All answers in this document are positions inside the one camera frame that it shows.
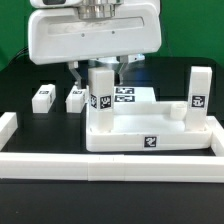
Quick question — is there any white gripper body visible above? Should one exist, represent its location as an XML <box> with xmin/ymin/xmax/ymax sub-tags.
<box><xmin>28</xmin><ymin>0</ymin><xmax>162</xmax><ymax>65</ymax></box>

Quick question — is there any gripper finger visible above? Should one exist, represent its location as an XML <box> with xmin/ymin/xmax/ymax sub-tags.
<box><xmin>116</xmin><ymin>55</ymin><xmax>129</xmax><ymax>84</ymax></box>
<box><xmin>67</xmin><ymin>61</ymin><xmax>88</xmax><ymax>89</ymax></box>

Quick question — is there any white desk top tray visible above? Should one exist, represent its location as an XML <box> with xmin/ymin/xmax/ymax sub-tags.
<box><xmin>86</xmin><ymin>101</ymin><xmax>212</xmax><ymax>152</ymax></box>

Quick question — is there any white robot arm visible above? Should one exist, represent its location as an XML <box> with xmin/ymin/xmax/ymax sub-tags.
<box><xmin>28</xmin><ymin>0</ymin><xmax>162</xmax><ymax>88</ymax></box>

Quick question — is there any fiducial marker board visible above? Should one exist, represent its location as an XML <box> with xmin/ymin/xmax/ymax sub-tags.
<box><xmin>114</xmin><ymin>86</ymin><xmax>156</xmax><ymax>103</ymax></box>

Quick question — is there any white left fence block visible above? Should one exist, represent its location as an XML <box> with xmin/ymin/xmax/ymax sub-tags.
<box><xmin>0</xmin><ymin>112</ymin><xmax>18</xmax><ymax>151</ymax></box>

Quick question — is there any white fence block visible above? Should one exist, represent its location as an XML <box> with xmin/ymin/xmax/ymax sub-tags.
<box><xmin>0</xmin><ymin>112</ymin><xmax>18</xmax><ymax>151</ymax></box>
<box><xmin>207</xmin><ymin>116</ymin><xmax>224</xmax><ymax>157</ymax></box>

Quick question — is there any white front fence bar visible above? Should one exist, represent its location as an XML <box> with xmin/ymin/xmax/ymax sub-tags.
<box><xmin>0</xmin><ymin>153</ymin><xmax>224</xmax><ymax>183</ymax></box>

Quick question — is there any white right fence block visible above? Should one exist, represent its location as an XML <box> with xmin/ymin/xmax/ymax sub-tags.
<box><xmin>207</xmin><ymin>116</ymin><xmax>224</xmax><ymax>157</ymax></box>

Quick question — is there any black cable left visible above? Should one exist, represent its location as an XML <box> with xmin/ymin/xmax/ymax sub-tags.
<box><xmin>6</xmin><ymin>46</ymin><xmax>31</xmax><ymax>68</ymax></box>

